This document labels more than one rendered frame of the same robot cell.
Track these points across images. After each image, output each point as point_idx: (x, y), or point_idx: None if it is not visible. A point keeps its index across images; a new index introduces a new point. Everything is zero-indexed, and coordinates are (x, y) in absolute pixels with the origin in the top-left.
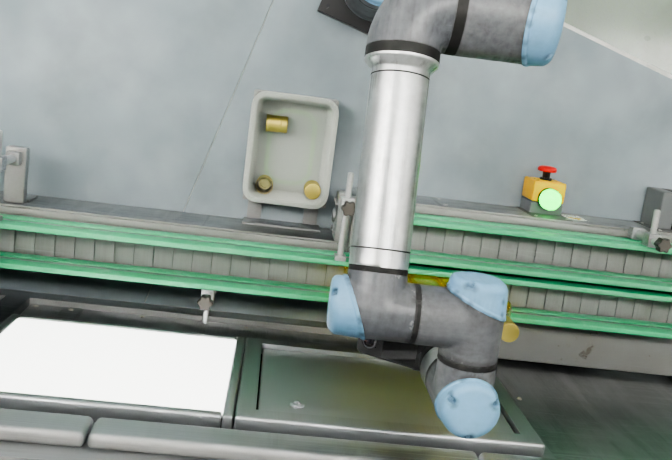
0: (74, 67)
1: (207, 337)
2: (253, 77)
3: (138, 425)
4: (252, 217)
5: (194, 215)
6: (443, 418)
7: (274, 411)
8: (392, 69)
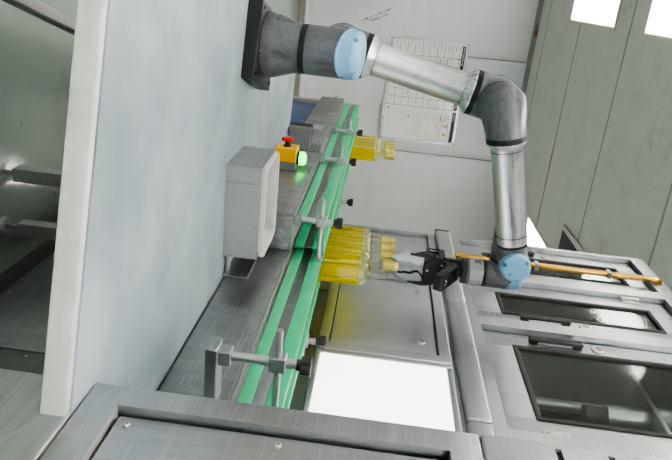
0: (168, 226)
1: (319, 364)
2: (225, 154)
3: (473, 402)
4: (228, 271)
5: (224, 298)
6: (520, 285)
7: (439, 349)
8: (522, 149)
